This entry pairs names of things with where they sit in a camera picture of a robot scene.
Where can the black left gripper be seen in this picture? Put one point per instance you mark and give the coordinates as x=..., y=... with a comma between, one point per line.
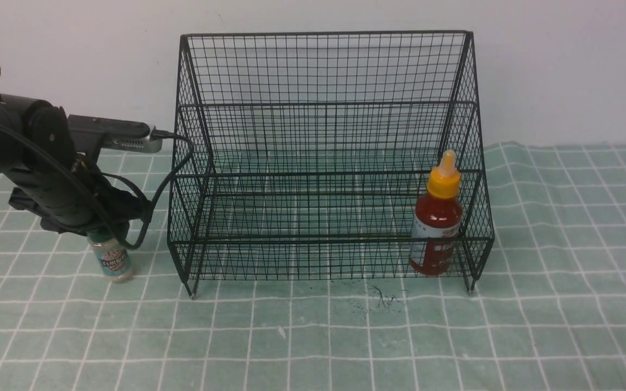
x=65, y=188

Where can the seasoning shaker green cap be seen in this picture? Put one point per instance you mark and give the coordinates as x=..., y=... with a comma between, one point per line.
x=111, y=255

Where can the red sauce bottle yellow cap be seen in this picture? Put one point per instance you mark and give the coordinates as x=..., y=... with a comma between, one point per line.
x=437, y=218

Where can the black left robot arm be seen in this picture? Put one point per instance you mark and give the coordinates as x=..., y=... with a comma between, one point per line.
x=12, y=109

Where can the green checkered tablecloth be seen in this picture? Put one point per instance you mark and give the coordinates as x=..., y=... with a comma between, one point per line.
x=549, y=311

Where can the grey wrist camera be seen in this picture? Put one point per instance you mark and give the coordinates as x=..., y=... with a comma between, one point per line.
x=92, y=134

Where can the black wire mesh rack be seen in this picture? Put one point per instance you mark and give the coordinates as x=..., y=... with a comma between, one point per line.
x=311, y=149

